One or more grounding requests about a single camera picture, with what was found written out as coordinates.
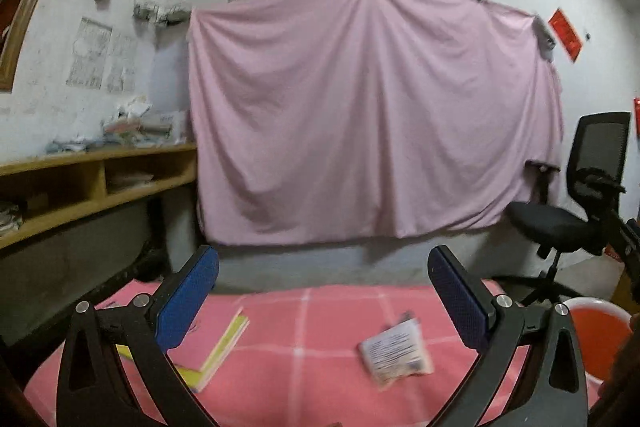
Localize white printed snack wrapper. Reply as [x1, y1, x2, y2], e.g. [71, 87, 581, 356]
[358, 312, 434, 389]

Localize red plastic trash bucket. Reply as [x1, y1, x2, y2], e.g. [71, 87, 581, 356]
[564, 297, 631, 386]

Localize large pink hanging sheet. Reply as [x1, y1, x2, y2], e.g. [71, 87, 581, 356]
[188, 0, 563, 246]

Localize pink plaid tablecloth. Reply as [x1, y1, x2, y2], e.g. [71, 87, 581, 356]
[22, 278, 601, 427]

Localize black office chair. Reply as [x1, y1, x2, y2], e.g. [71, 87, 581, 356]
[491, 110, 633, 308]

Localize printed paper sheets on wall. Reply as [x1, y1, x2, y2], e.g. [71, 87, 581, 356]
[66, 17, 138, 93]

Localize paper pile on shelf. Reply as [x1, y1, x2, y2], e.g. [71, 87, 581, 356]
[46, 96, 193, 154]

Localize wire wall rack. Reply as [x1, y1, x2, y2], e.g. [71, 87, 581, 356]
[132, 0, 192, 27]

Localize red fire extinguisher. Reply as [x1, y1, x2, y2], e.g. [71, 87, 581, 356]
[634, 97, 640, 139]

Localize red paper on wall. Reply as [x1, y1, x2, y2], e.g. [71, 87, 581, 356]
[549, 9, 582, 63]

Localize pink and yellow book stack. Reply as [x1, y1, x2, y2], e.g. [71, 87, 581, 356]
[96, 300, 251, 394]

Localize curved wooden shelf desk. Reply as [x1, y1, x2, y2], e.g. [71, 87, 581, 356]
[1, 143, 198, 248]

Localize person's right hand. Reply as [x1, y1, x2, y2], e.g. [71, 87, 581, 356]
[588, 314, 640, 427]

